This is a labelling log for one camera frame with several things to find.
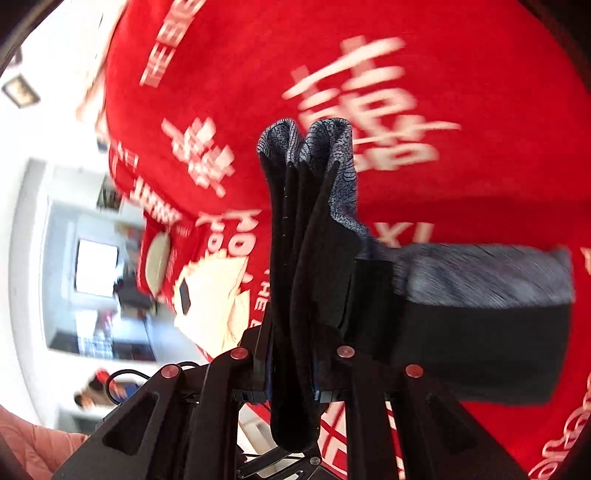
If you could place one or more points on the bright window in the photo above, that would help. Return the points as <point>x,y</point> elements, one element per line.
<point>96,267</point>

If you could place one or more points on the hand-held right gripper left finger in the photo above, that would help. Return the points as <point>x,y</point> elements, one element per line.
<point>249,369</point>

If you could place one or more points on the black pants with blue trim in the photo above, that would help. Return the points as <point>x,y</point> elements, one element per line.
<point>314,258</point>

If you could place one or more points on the pink cloth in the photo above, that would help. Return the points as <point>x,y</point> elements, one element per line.
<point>41,443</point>

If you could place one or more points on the red printed blanket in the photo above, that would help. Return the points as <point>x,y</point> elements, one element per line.
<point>461,152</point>

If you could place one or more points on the white oval plate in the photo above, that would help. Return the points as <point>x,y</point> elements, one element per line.
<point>158,263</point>

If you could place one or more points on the cream cloth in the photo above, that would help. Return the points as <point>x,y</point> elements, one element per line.
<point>212,300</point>

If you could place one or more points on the dark rectangular wall frame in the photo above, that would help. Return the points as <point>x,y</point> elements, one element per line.
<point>21,92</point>

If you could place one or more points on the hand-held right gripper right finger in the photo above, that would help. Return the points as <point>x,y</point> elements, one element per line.
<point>337,369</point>

